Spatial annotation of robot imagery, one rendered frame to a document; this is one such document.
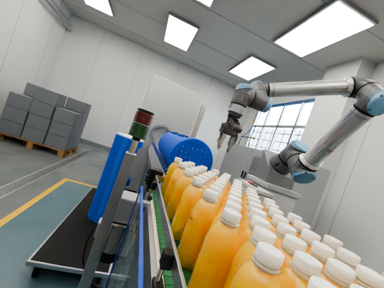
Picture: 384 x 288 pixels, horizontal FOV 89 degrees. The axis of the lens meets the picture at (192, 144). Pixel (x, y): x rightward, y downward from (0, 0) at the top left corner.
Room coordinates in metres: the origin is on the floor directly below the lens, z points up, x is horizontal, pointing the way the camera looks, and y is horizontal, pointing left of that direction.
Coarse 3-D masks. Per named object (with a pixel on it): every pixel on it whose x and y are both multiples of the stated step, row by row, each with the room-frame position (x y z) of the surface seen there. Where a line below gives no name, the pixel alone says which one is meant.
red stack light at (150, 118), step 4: (136, 112) 0.68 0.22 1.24; (140, 112) 0.67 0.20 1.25; (136, 116) 0.68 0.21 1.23; (140, 116) 0.67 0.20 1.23; (144, 116) 0.67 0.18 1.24; (148, 116) 0.68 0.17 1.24; (152, 116) 0.69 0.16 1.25; (136, 120) 0.67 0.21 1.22; (140, 120) 0.67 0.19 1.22; (144, 120) 0.67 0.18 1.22; (148, 120) 0.68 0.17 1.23; (152, 120) 0.70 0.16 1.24; (144, 124) 0.67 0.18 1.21; (148, 124) 0.69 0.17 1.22
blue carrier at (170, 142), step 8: (168, 136) 1.73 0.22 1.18; (176, 136) 1.51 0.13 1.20; (184, 136) 1.62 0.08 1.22; (160, 144) 1.85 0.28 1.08; (168, 144) 1.43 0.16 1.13; (176, 144) 1.22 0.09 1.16; (184, 144) 1.21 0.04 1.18; (192, 144) 1.23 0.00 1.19; (200, 144) 1.24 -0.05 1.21; (160, 152) 1.93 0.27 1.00; (168, 152) 1.29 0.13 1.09; (176, 152) 1.20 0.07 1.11; (184, 152) 1.21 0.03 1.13; (192, 152) 1.23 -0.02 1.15; (200, 152) 1.24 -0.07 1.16; (208, 152) 1.25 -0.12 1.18; (168, 160) 1.24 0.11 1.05; (184, 160) 1.22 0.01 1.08; (192, 160) 1.23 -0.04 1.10; (200, 160) 1.24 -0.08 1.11; (208, 160) 1.26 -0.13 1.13; (208, 168) 1.26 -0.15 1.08
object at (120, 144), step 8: (120, 136) 1.88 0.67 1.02; (120, 144) 1.87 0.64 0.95; (128, 144) 1.88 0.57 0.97; (112, 152) 1.90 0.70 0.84; (120, 152) 1.87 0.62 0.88; (136, 152) 1.94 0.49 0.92; (112, 160) 1.88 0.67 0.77; (120, 160) 1.87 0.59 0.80; (104, 168) 1.94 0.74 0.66; (112, 168) 1.87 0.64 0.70; (104, 176) 1.89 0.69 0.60; (112, 176) 1.87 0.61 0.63; (104, 184) 1.88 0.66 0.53; (112, 184) 1.87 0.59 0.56; (128, 184) 2.00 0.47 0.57; (96, 192) 1.93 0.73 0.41; (104, 192) 1.87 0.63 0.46; (96, 200) 1.89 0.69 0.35; (104, 200) 1.87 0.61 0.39; (96, 208) 1.88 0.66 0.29; (104, 208) 1.87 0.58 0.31; (88, 216) 1.92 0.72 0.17; (96, 216) 1.87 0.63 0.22
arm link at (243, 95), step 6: (240, 84) 1.06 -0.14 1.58; (246, 84) 1.05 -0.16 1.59; (234, 90) 1.10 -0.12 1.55; (240, 90) 1.05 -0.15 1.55; (246, 90) 1.05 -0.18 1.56; (252, 90) 1.07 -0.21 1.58; (234, 96) 1.07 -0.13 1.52; (240, 96) 1.05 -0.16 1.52; (246, 96) 1.05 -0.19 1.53; (252, 96) 1.06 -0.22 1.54; (234, 102) 1.06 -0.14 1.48; (240, 102) 1.05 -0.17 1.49; (246, 102) 1.06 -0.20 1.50
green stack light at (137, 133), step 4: (132, 124) 0.68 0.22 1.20; (136, 124) 0.67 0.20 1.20; (140, 124) 0.67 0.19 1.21; (132, 128) 0.68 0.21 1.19; (136, 128) 0.67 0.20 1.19; (140, 128) 0.67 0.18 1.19; (144, 128) 0.68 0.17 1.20; (148, 128) 0.69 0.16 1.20; (132, 132) 0.67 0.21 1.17; (136, 132) 0.67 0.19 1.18; (140, 132) 0.67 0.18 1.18; (144, 132) 0.68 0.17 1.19; (148, 132) 0.71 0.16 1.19; (136, 136) 0.67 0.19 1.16; (140, 136) 0.68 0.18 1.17; (144, 136) 0.69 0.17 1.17
